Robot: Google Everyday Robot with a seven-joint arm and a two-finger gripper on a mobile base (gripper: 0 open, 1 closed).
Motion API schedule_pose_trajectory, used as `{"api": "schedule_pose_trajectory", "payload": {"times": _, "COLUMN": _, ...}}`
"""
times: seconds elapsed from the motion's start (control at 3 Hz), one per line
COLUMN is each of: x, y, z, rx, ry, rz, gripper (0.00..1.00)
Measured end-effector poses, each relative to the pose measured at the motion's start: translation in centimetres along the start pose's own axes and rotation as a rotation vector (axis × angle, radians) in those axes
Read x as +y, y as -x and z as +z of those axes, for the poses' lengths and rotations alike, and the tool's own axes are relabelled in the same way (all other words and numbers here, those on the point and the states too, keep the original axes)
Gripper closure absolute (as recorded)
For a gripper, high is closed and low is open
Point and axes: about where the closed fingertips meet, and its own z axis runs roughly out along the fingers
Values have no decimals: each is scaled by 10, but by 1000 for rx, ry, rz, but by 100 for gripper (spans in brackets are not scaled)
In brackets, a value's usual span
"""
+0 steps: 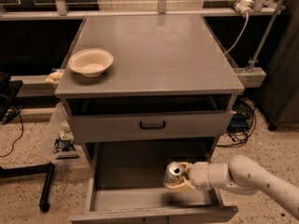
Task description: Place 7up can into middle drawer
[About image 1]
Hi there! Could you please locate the black stand leg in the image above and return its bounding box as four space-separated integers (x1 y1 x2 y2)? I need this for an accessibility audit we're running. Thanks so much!
0 162 55 213

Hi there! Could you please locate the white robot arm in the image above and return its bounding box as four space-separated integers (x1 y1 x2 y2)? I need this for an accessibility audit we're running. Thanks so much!
164 155 299 219

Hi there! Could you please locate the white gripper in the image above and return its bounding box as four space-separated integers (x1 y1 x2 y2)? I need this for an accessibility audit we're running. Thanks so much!
164 162 211 192

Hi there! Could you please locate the thin black floor cable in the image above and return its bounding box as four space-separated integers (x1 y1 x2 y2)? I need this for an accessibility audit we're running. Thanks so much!
0 93 25 159

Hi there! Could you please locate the white paper bowl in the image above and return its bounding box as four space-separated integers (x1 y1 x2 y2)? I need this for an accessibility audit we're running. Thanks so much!
67 49 114 77

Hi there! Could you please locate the black drawer handle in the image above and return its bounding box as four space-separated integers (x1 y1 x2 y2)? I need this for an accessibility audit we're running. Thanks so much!
139 121 166 130

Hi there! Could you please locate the black cable bundle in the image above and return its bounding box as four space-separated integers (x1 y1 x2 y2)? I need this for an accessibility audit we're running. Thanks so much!
216 96 257 147

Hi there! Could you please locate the clear plastic storage bin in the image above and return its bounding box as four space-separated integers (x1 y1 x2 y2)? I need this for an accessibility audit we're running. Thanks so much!
40 103 90 169

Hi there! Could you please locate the grey top drawer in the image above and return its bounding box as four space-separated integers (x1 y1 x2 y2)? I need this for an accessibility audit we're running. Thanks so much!
69 110 234 143

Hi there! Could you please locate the metal frame rail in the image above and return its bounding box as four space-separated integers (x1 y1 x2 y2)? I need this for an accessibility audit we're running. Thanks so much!
0 5 286 21

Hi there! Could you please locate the white power strip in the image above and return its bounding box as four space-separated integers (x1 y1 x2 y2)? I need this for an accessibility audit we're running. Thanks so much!
226 0 253 16

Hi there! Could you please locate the white power cable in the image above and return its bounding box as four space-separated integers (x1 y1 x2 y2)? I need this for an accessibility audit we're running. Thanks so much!
223 12 250 55

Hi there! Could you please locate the open grey middle drawer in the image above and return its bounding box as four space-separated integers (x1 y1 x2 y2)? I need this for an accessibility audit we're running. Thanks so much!
71 138 238 224

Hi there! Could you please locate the green and white soda can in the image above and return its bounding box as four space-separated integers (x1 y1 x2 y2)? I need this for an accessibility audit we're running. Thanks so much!
164 161 184 187

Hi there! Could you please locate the yellow snack bag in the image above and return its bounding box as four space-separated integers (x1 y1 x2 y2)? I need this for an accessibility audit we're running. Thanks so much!
45 69 64 85

